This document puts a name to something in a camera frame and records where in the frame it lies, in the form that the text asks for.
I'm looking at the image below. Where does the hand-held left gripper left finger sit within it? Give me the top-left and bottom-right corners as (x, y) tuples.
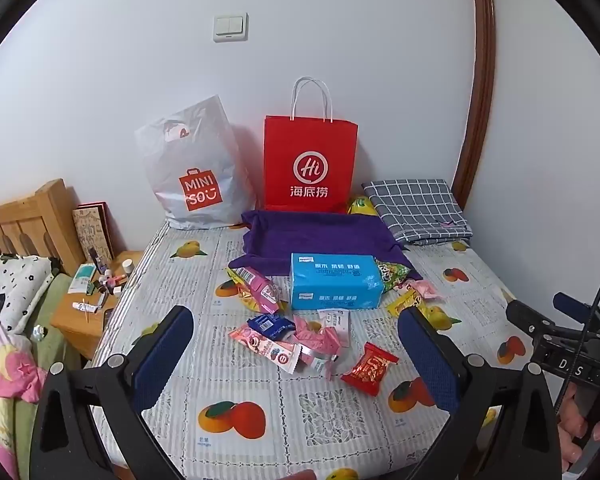
(29, 305), (196, 480)

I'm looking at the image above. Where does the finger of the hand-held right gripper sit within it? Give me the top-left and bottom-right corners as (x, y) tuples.
(553, 292), (600, 318)
(506, 300), (561, 346)

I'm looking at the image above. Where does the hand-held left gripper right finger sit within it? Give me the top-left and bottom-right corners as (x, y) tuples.
(397, 305), (563, 480)

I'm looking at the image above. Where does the yellow small snack packet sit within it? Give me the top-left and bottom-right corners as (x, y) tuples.
(385, 294), (427, 319)

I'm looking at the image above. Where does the red snack packet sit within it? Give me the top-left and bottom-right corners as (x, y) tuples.
(340, 342), (400, 397)

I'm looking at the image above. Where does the light pink snack packet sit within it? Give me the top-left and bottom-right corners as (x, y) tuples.
(404, 280), (447, 302)

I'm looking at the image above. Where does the green snack packet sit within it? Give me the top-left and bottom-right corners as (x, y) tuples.
(375, 258), (414, 294)

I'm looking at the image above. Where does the white snack packet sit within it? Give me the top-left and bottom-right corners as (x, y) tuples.
(319, 308), (352, 349)

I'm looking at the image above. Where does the pink strawberry snack packet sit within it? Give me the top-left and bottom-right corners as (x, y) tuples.
(228, 323), (302, 375)

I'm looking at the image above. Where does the pink crinkled snack packet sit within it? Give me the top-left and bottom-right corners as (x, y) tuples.
(292, 317), (344, 380)

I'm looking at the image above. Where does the pink and yellow snack packet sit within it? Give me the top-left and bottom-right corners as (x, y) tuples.
(225, 266), (289, 319)

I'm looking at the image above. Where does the person's right hand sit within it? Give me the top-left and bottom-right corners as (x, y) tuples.
(556, 382), (600, 472)

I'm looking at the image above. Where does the wooden nightstand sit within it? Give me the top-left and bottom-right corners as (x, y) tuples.
(50, 250), (146, 361)

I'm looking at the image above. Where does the dark blue snack packet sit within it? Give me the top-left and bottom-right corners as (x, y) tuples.
(246, 312), (297, 344)

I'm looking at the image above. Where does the teal and white box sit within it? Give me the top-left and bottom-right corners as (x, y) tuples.
(68, 262), (99, 294)

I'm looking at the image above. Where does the green bed sheet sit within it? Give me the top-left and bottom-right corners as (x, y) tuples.
(7, 272), (83, 480)

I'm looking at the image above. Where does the fruit print bed sheet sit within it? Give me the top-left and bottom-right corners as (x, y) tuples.
(90, 212), (537, 480)

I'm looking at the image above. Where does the blue tissue box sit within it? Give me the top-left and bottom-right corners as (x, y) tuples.
(289, 252), (385, 311)

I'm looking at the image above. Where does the patterned hardcover book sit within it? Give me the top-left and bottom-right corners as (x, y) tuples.
(71, 202), (116, 268)

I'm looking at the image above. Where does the grey checked folded cloth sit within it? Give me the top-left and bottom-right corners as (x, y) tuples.
(361, 178), (473, 247)

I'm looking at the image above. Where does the pink star print blanket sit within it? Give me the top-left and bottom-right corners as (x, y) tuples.
(0, 310), (49, 404)

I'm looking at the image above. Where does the yellow green snack bag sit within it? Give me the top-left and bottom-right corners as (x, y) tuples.
(347, 195), (382, 217)

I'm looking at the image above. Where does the purple towel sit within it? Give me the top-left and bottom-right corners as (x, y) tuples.
(227, 208), (423, 281)

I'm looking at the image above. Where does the white black-flower pillow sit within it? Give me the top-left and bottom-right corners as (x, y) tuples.
(0, 255), (62, 334)

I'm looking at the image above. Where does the wooden headboard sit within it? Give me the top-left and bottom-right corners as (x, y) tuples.
(0, 178), (84, 277)

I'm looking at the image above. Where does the white plastic shopping bag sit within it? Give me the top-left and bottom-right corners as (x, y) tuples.
(134, 94), (257, 231)

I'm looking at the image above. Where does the red paper bag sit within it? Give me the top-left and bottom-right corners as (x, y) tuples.
(263, 76), (359, 214)

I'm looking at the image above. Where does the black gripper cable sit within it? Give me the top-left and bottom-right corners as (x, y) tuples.
(555, 255), (600, 411)

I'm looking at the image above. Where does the brown wooden door frame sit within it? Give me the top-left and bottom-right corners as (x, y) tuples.
(451, 0), (497, 211)

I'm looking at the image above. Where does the white light switch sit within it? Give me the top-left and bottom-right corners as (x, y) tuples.
(212, 12), (249, 42)

